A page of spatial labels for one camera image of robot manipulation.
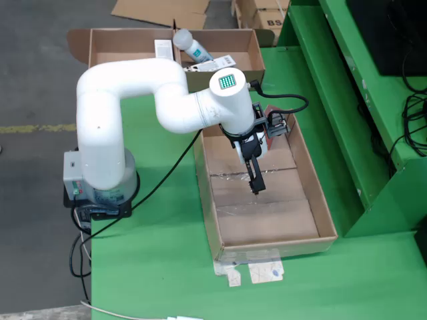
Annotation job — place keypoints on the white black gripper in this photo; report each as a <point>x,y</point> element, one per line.
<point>260,151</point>

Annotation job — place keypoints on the red carton box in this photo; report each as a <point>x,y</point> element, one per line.
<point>271,144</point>

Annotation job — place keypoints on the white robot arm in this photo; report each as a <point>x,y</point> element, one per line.
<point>100,133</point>

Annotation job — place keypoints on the grey robot base box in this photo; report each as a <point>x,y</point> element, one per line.
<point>71,173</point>

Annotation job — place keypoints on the shallow cardboard tray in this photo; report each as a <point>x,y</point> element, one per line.
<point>267,220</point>

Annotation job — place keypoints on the cardboard box BS print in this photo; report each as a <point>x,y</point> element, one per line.
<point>270,21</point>

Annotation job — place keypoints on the small open cardboard box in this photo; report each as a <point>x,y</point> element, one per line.
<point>245,13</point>

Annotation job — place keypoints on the flat cardboard sheet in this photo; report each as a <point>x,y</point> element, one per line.
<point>160,10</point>

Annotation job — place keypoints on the divided cardboard box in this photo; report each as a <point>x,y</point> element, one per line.
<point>113,43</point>

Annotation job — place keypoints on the green metal shelf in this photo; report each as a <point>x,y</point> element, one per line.
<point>333,100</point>

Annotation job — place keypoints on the white barcode carton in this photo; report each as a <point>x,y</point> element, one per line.
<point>223,61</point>

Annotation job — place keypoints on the white adapter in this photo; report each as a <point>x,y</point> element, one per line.
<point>185,318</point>

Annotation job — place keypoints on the white plastic bottle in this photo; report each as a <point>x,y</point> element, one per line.
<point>187,43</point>

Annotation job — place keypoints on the slim white carton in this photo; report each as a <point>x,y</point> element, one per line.
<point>163,50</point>

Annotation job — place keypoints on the black monitor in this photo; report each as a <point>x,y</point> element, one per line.
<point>400,33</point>

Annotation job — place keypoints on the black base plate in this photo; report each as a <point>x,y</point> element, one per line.
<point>123,211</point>

